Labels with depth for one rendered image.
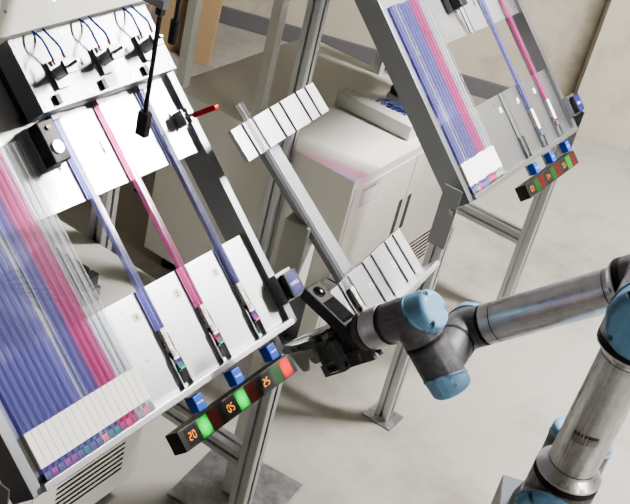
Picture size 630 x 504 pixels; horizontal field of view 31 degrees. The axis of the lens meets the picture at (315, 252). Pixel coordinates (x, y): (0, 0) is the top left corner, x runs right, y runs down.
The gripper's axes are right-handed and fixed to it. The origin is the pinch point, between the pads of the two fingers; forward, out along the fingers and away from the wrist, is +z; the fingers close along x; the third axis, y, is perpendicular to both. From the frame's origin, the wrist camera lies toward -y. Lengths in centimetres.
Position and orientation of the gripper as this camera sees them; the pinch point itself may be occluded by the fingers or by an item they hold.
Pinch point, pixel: (286, 346)
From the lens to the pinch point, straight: 217.0
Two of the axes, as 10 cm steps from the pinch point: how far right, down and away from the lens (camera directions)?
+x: 5.6, -3.4, 7.6
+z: -7.0, 2.9, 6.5
